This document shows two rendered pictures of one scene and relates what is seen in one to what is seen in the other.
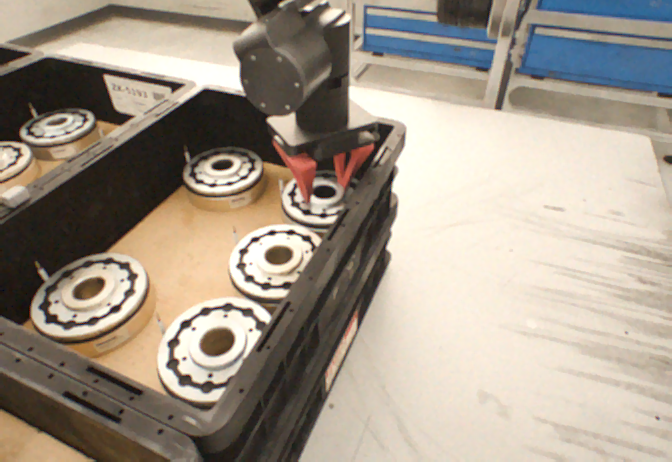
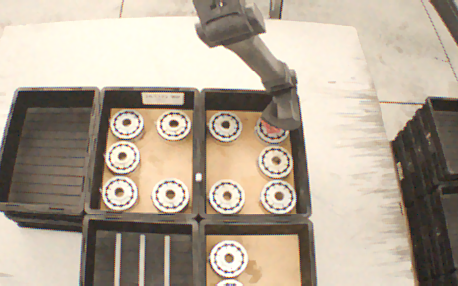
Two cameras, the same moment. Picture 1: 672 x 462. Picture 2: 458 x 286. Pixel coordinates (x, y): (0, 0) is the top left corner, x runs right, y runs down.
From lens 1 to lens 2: 0.89 m
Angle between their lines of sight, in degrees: 30
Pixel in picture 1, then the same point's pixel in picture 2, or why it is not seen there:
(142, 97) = (164, 97)
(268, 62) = (291, 121)
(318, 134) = not seen: hidden behind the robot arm
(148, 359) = (253, 208)
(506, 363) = (335, 160)
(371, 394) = not seen: hidden behind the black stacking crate
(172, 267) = (234, 175)
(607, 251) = (354, 100)
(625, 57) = not seen: outside the picture
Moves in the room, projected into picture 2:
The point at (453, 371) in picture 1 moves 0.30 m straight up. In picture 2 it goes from (321, 169) to (351, 125)
